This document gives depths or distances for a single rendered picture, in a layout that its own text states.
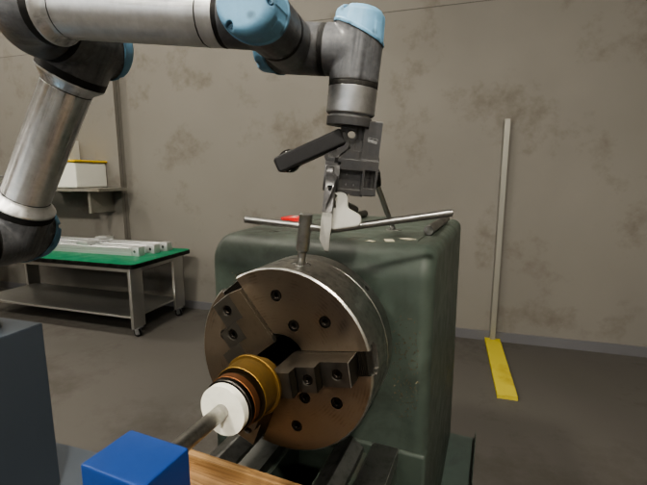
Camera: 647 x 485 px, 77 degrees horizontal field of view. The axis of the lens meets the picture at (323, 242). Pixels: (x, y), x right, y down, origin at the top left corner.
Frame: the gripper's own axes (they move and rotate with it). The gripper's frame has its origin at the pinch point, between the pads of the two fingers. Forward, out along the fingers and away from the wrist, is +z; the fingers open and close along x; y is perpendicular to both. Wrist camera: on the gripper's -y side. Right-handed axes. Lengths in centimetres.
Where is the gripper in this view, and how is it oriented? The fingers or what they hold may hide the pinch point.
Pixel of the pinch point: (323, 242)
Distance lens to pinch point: 66.8
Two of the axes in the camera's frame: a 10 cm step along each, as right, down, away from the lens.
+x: 0.5, -1.9, 9.8
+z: -1.0, 9.8, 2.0
